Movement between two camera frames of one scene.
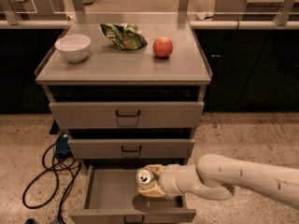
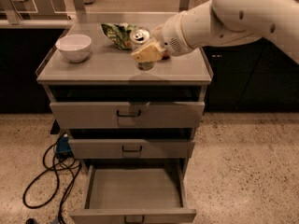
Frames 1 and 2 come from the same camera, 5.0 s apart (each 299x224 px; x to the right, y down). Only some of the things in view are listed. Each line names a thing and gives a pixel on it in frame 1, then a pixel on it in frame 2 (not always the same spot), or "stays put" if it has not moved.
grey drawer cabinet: [126, 91] stays put
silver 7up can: [144, 176] -> [138, 35]
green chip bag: [124, 36] stays put
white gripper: [169, 178] -> [172, 35]
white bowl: [74, 48] stays put
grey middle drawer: [130, 148] stays put
